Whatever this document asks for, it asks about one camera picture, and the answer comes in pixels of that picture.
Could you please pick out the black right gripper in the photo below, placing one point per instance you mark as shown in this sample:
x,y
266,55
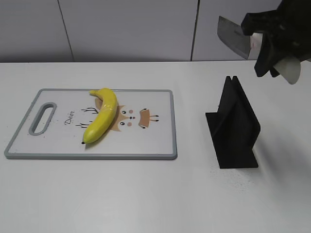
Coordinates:
x,y
286,32

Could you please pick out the white handled cleaver knife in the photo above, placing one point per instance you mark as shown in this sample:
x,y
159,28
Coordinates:
x,y
232,36

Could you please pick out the yellow plastic banana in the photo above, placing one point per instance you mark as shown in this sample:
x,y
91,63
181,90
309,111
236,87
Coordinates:
x,y
105,116

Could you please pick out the black knife stand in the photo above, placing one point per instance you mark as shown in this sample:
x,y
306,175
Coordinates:
x,y
234,128

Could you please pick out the white grey cutting board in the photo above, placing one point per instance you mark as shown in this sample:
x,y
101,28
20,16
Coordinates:
x,y
53,127

